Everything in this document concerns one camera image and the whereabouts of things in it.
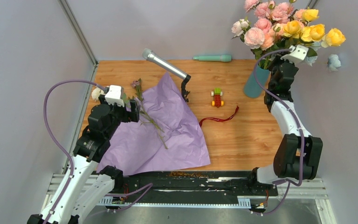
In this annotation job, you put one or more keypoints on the silver microphone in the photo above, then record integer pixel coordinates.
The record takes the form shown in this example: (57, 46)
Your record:
(150, 56)

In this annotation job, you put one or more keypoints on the peach orange flower stem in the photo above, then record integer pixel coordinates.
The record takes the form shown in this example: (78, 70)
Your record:
(298, 15)

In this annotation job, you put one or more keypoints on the mint green toy microphone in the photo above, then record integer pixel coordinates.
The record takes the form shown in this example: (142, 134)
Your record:
(213, 58)

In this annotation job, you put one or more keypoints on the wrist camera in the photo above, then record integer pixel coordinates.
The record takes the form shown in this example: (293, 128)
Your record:
(296, 54)
(114, 95)

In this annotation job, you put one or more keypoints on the white flower stem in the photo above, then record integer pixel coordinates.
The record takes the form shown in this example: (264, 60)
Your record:
(96, 93)

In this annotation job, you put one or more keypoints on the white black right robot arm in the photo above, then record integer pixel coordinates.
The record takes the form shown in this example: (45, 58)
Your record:
(297, 158)

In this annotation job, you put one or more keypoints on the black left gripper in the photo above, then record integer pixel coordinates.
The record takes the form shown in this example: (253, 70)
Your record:
(129, 116)

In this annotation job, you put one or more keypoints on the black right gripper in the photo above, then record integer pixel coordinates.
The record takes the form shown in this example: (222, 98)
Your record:
(277, 60)

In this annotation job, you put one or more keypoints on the pale pink flower stem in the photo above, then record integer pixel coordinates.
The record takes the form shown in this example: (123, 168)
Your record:
(251, 36)

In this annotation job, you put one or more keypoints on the dark red printed ribbon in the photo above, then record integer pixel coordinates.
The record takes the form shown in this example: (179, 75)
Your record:
(219, 119)

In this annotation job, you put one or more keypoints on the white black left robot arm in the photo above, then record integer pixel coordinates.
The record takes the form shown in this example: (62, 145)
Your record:
(69, 205)

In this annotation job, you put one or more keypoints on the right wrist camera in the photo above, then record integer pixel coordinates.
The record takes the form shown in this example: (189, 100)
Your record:
(296, 54)

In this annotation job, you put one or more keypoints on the black microphone tripod stand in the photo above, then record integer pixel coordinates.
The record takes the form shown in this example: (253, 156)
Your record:
(184, 92)

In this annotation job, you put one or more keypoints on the mauve purple flower stem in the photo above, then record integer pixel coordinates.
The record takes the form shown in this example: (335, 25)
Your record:
(137, 86)

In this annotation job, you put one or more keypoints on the toy brick car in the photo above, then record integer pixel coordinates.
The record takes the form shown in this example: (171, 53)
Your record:
(217, 94)

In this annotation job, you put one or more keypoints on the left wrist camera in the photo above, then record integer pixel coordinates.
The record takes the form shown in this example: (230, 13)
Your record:
(114, 95)

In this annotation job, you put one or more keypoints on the purple pink wrapping paper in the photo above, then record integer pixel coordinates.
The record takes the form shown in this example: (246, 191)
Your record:
(137, 147)

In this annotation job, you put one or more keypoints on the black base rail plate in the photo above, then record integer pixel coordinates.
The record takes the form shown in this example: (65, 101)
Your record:
(193, 189)

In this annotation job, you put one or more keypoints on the light blue artificial flowers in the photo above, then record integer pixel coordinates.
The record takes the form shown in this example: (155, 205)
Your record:
(333, 63)

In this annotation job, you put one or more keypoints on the yellow flower stem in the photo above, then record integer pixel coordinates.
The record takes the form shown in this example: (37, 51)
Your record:
(305, 33)

